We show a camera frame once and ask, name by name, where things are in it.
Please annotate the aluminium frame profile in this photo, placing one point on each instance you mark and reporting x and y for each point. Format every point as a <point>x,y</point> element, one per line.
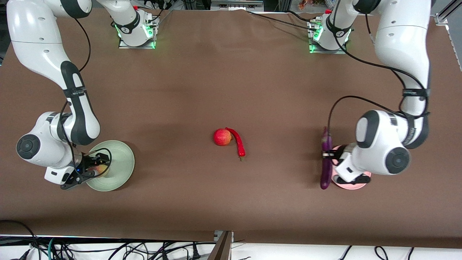
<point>441,18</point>

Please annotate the pale green round plate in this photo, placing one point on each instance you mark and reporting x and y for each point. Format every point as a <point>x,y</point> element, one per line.
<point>121,166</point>

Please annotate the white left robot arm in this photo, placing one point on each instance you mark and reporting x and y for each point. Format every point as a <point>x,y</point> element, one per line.
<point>400,36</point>

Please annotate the purple eggplant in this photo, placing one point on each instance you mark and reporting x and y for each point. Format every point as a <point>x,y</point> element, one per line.
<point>326,173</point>

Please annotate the brown table mat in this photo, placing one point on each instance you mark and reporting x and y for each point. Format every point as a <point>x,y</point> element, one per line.
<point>231,72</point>

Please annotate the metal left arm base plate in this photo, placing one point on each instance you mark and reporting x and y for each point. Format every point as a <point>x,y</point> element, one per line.
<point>325,51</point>

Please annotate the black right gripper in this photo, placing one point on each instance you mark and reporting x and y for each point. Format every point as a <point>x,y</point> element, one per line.
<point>89,161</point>

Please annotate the pink round plate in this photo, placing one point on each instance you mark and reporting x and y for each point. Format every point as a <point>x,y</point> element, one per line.
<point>355,185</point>

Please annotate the red chili pepper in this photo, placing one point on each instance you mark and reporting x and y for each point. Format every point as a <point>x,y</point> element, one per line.
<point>239,141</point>

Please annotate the grey metal box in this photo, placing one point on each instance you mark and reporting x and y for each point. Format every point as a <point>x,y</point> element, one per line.
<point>236,4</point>

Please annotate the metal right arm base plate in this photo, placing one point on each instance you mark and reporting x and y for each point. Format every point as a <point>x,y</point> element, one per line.
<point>124,45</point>

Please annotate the red apple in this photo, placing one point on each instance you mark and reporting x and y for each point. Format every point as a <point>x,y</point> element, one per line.
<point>222,137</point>

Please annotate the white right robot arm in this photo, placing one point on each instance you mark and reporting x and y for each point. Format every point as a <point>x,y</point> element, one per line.
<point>36,36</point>

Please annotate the grey metal post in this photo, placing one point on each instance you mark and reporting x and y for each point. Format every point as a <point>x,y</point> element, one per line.
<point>222,249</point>

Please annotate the yellow-pink peach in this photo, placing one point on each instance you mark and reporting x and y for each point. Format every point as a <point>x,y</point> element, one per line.
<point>100,169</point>

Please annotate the black power plug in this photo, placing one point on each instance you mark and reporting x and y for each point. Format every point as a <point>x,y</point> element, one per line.
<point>196,252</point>

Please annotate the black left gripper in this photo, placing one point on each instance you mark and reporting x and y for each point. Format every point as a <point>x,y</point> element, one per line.
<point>339,154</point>

